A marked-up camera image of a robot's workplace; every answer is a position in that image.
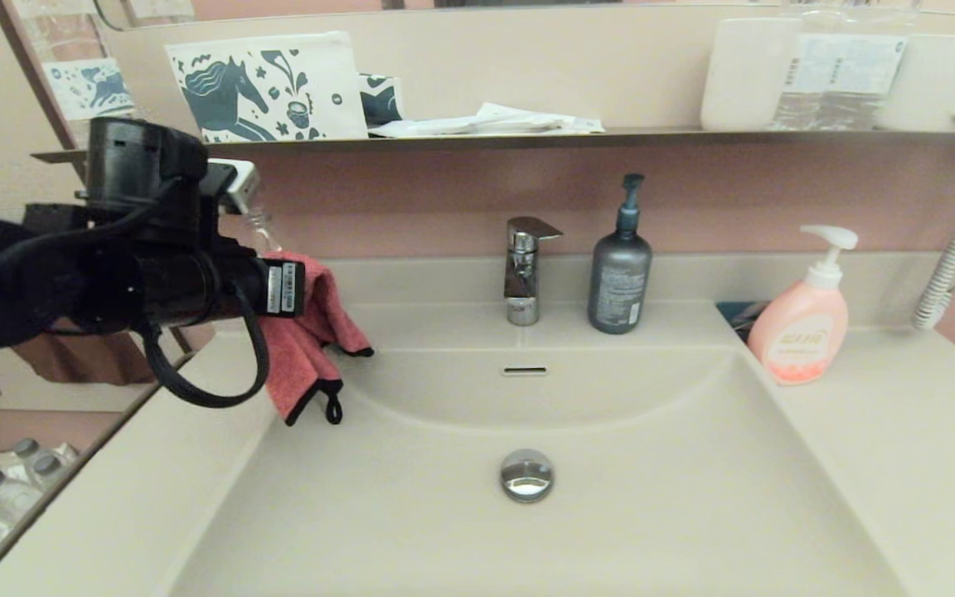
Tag labelled water bottle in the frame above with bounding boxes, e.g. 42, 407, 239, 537
772, 0, 851, 132
842, 0, 918, 132

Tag wall mirror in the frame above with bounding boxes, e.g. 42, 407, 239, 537
92, 0, 955, 32

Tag small dark print pouch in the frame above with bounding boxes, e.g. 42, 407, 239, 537
358, 73, 407, 128

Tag white handleless cup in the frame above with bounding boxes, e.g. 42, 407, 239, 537
699, 17, 803, 133

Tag chrome sink drain stopper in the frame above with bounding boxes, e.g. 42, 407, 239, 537
499, 449, 556, 504

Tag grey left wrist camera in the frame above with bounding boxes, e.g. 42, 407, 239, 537
206, 158, 261, 216

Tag dark blue flat packet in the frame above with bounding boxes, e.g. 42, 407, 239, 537
715, 300, 773, 342

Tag clear plastic water bottle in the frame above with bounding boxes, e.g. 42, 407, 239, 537
241, 207, 285, 255

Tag pink soap pump bottle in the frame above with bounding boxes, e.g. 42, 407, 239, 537
746, 225, 860, 386

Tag brown wall shelf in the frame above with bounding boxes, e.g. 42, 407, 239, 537
30, 126, 955, 163

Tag white paper packets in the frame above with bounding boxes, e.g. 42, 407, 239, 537
367, 102, 607, 138

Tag beige wash basin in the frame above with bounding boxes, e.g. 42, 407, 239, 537
167, 344, 909, 597

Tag pink fluffy cleaning cloth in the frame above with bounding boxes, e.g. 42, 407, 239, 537
258, 251, 376, 428

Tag brown fabric slipper holder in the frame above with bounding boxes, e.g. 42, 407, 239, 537
9, 322, 218, 387

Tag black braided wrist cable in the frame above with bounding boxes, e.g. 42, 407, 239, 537
134, 278, 272, 410

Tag white mug with handle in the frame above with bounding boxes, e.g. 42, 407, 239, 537
882, 33, 955, 133

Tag white horse print pouch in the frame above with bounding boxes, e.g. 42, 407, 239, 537
164, 31, 370, 144

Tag chrome lever faucet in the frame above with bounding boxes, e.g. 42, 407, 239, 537
503, 216, 566, 327

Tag grey pump bottle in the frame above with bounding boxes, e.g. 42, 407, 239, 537
586, 173, 655, 336

